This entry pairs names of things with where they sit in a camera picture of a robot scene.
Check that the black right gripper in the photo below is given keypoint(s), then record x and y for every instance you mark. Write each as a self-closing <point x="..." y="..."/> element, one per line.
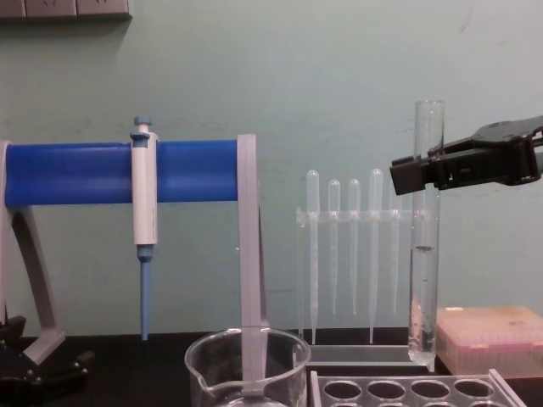
<point x="535" y="135"/>

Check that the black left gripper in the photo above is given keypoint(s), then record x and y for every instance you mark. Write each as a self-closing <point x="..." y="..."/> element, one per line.
<point x="15" y="366"/>

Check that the clear glass test tube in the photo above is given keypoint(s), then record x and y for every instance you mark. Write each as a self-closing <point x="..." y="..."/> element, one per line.
<point x="426" y="275"/>

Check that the white and blue micropipette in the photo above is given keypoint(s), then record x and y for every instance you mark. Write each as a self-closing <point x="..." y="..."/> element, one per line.
<point x="144" y="203"/>

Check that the blue and grey pipette stand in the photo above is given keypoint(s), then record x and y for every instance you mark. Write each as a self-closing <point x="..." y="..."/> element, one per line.
<point x="76" y="174"/>

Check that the clear glass beaker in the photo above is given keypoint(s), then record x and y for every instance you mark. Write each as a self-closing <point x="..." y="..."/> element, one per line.
<point x="220" y="360"/>

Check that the pink pipette tip box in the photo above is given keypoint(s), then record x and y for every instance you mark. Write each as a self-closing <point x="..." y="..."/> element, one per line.
<point x="492" y="335"/>

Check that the clear acrylic dropper rack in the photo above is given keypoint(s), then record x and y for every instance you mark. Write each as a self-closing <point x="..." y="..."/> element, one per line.
<point x="360" y="354"/>

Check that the clear test tube rack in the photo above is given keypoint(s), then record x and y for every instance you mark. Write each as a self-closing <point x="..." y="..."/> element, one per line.
<point x="424" y="388"/>

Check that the white wall socket panel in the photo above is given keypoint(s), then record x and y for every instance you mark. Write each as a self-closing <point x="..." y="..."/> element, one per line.
<point x="63" y="7"/>

